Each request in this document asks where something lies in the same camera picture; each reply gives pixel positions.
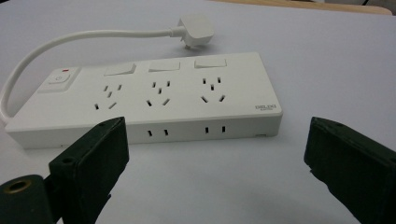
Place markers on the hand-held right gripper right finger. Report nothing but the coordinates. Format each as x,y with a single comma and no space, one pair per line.
351,161

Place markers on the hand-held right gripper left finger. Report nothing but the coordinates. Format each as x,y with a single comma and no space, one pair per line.
90,161

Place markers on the white power plug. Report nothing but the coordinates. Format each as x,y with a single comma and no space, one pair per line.
197,28

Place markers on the white power strip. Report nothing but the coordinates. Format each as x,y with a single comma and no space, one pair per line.
186,93

